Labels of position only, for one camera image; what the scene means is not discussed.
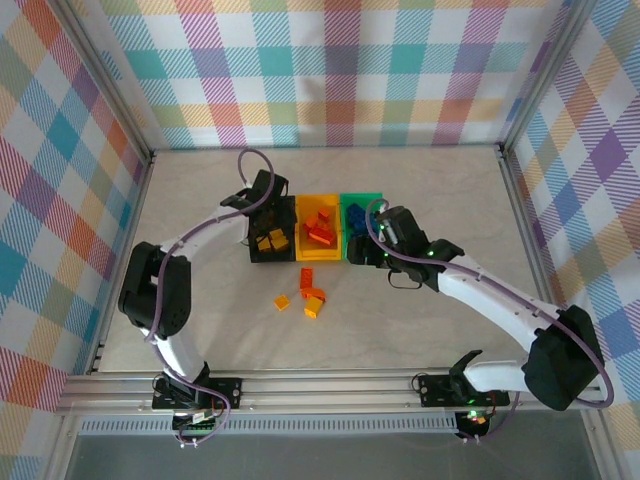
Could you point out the long yellow lego brick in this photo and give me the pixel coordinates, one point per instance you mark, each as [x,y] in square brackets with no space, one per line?
[280,241]

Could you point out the long blue lego brick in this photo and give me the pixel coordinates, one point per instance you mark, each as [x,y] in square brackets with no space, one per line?
[356,210]

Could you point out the long orange lego brick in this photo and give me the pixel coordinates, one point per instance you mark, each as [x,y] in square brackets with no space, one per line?
[306,277]

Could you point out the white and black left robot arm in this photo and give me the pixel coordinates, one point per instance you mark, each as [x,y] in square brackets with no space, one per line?
[187,357]

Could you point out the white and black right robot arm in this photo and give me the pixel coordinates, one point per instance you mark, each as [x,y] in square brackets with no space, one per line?
[490,305]

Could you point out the black plastic container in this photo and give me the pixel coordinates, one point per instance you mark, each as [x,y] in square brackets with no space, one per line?
[270,256]

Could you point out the yellow plastic container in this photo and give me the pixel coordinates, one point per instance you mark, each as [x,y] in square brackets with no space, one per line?
[320,252]

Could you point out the green plastic container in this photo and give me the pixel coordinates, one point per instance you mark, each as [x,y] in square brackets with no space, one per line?
[362,196]

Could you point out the small orange circuit board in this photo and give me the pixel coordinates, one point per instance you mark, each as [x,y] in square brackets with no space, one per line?
[475,419]

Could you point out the green terminal circuit board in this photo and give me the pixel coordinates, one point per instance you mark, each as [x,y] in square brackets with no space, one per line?
[200,425]

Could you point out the aluminium side rail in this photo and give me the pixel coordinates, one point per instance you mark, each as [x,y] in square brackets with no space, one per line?
[521,200]
[141,190]

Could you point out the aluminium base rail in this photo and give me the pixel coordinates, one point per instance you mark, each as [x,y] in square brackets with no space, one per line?
[325,390]

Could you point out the aluminium frame post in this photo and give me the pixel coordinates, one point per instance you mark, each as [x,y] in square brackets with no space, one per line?
[543,75]
[110,75]

